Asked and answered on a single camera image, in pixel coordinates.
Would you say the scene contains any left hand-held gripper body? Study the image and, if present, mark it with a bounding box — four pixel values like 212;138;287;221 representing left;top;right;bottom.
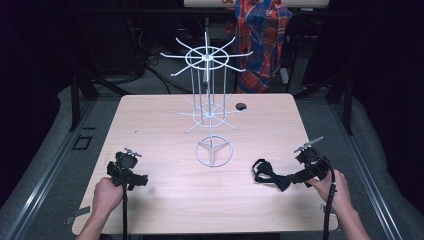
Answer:
106;147;143;188

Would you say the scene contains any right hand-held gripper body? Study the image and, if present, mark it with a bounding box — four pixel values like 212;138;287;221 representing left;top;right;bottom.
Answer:
293;135;331;183

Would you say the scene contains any black bow tie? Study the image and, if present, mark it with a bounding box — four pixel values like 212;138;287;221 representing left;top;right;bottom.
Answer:
251;158;293;193

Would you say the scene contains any person's left hand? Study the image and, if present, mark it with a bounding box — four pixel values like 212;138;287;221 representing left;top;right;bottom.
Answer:
92;176;124;215

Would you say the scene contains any person's right hand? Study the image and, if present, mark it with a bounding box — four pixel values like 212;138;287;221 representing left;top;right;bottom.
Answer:
305;168;350;214

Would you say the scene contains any grey tape strip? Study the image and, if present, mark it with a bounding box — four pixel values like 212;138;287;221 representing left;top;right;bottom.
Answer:
63;205;92;225

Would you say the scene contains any red blue plaid cloth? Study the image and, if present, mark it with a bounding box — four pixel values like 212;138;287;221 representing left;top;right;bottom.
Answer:
225;0;294;95

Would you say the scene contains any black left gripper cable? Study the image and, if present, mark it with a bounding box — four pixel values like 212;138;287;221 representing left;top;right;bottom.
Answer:
115;151;130;240

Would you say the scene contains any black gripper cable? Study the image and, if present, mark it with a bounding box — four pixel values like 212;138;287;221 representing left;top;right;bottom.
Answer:
115;151;130;240
313;154;338;240

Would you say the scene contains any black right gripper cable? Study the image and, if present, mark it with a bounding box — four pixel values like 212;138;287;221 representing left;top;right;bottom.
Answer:
313;154;338;240

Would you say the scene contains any metal floor rail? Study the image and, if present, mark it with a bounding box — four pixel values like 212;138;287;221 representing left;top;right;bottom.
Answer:
328;103;404;240
3;99;98;240

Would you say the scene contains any black metal stand frame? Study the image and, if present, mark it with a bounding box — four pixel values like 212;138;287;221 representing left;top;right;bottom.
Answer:
293;71;354;136
68;68;131;133

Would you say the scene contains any white wire display rack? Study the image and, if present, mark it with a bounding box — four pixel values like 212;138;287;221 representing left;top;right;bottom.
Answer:
160;31;254;168

